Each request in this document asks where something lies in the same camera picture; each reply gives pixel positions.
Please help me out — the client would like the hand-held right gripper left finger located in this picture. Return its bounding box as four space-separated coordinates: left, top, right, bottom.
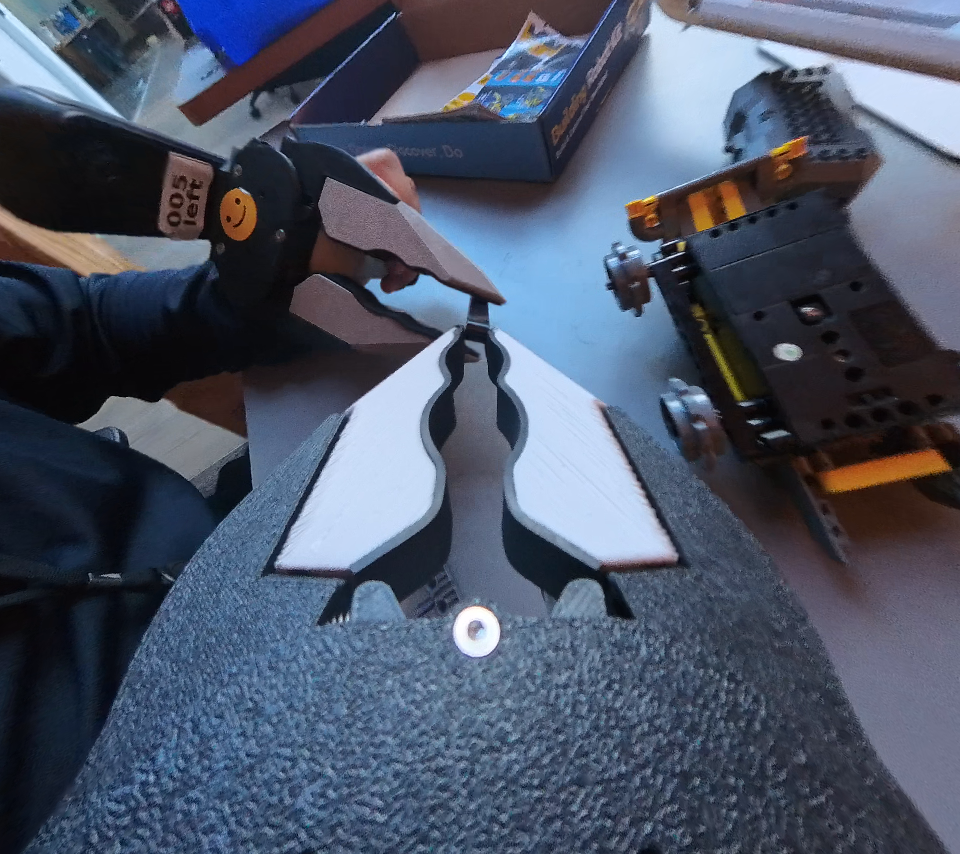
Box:
272 325 481 608

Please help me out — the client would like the person's left hand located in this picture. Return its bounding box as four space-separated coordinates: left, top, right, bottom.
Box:
309 146 423 296

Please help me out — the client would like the black yellow toy brick vehicle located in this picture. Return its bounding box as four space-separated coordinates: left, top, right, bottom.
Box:
626 138 960 566

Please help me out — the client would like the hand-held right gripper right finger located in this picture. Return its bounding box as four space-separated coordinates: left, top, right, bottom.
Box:
480 328 681 600

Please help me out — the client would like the dark grey brick block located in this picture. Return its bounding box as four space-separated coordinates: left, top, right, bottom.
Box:
722 65 885 195

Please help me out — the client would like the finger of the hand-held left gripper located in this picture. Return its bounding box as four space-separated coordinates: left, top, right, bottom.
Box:
287 273 483 363
318 185 509 308

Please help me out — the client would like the person's dark jacket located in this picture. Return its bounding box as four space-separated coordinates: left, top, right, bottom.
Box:
0 397 252 854

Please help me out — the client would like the grey desk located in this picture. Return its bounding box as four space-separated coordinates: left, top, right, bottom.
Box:
243 0 960 848

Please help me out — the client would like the dark blue product box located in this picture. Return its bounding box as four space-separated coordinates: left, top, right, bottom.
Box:
288 0 654 184

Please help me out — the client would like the wooden side table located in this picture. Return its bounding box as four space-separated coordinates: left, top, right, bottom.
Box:
176 0 406 126

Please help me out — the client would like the printed colourful leaflet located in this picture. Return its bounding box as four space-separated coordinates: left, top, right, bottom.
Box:
442 10 594 124

